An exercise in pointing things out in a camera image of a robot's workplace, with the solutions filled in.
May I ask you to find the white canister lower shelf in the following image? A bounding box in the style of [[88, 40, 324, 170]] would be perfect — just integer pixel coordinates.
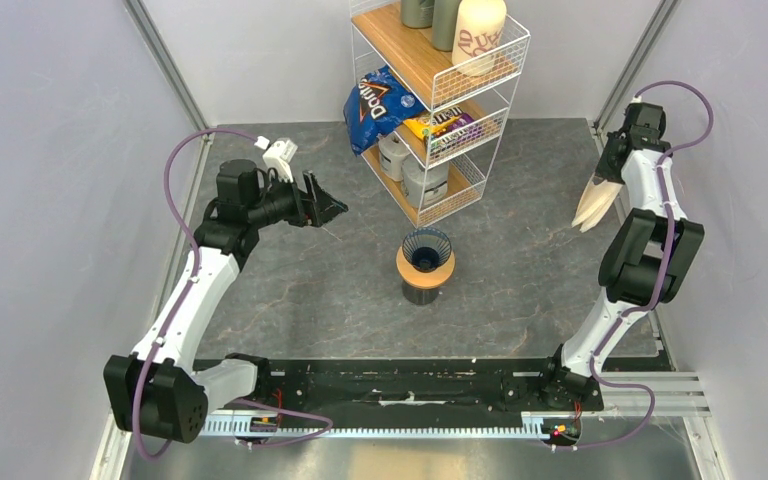
[[378, 133, 411, 182]]

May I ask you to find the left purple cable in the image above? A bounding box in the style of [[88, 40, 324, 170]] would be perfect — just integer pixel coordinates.
[[130, 129, 334, 460]]

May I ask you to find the grey green bottle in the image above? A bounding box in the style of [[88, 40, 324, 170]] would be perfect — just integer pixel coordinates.
[[400, 0, 435, 29], [431, 0, 461, 52]]

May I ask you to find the grey canister lower shelf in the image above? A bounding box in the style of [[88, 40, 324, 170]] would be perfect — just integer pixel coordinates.
[[401, 159, 450, 209]]

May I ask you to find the blue ribbed coffee dripper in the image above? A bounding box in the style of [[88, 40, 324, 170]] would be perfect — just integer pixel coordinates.
[[401, 227, 453, 273]]

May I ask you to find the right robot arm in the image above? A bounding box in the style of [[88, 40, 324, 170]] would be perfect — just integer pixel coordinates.
[[537, 98, 704, 410]]

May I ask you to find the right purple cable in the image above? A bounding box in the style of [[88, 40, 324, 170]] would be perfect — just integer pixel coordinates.
[[542, 80, 715, 453]]

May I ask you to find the wooden ring dripper stand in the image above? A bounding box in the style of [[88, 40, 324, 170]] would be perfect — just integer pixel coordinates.
[[396, 247, 456, 290]]

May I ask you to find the white wire shelf rack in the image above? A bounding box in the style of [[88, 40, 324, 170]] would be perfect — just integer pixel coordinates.
[[349, 1, 531, 227]]

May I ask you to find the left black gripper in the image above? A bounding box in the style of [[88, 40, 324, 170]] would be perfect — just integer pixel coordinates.
[[247, 170, 348, 229]]

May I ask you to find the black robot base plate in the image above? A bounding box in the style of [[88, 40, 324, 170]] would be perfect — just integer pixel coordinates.
[[195, 357, 673, 432]]

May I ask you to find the yellow M&M candy bag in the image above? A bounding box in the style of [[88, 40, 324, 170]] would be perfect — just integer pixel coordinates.
[[403, 106, 475, 146]]

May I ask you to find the cream white bottle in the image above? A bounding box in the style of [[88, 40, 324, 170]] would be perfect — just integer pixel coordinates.
[[451, 0, 507, 77]]

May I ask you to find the dark glass carafe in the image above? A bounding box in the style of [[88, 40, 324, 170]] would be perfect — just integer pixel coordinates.
[[402, 281, 440, 306]]

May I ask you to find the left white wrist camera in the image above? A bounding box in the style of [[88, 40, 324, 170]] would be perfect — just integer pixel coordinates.
[[254, 136, 298, 183]]

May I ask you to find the paper coffee filter stack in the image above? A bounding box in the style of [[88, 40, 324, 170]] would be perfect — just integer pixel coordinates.
[[571, 174, 623, 233]]

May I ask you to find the blue Doritos chip bag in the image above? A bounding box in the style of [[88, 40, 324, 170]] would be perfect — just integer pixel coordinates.
[[343, 66, 425, 156]]

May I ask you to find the purple cable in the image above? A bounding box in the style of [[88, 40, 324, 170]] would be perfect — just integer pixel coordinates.
[[542, 80, 715, 453], [130, 129, 334, 460]]

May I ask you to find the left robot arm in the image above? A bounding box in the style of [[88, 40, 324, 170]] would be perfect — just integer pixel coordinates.
[[103, 159, 348, 443]]

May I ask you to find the aluminium rail frame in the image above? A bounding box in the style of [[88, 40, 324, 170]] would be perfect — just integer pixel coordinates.
[[89, 370, 733, 480]]

